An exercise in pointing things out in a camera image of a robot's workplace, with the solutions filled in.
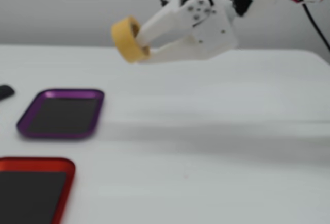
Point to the purple metal tray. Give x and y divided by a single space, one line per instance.
62 117

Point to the red metal tray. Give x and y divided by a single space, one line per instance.
28 195

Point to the black rounded object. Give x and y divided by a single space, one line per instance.
5 91

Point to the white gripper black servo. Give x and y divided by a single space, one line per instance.
214 38

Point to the yellow masking tape roll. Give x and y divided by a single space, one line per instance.
123 42

